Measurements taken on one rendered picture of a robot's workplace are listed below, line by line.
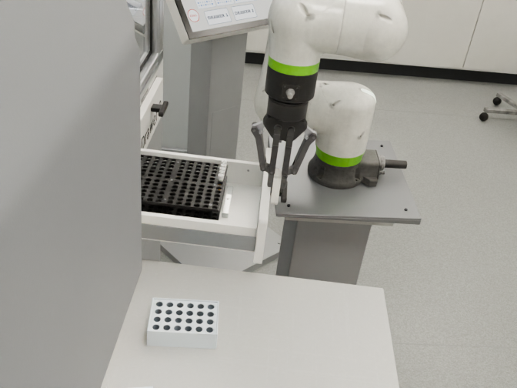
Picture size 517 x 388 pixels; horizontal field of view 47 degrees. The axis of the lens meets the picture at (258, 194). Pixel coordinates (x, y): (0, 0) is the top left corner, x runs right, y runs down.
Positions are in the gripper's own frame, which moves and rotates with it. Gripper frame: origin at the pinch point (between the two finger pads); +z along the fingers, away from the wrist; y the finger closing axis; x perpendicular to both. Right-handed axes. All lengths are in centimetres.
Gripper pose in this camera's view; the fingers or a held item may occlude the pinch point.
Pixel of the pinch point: (275, 186)
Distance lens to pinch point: 121.5
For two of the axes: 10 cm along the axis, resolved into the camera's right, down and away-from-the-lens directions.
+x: 0.7, -5.5, 8.3
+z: -1.0, 8.3, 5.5
